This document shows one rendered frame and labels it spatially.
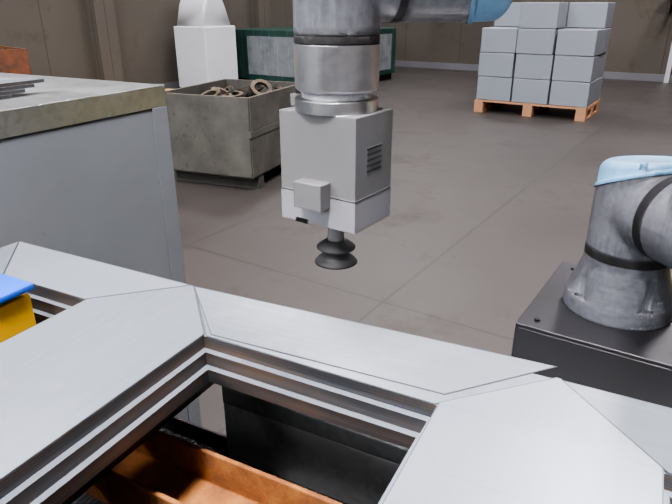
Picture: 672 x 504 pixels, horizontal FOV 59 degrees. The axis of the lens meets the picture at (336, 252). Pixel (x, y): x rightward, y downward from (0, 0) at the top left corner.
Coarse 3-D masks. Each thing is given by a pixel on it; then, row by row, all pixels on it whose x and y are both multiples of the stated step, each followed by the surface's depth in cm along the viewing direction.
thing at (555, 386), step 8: (528, 384) 56; (536, 384) 56; (544, 384) 56; (552, 384) 56; (560, 384) 56; (552, 392) 54; (560, 392) 54; (568, 392) 54; (576, 400) 53; (584, 400) 53
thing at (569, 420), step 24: (480, 408) 52; (504, 408) 52; (528, 408) 52; (552, 408) 52; (576, 408) 52; (552, 432) 49; (576, 432) 49; (600, 432) 49; (624, 456) 47; (648, 456) 47
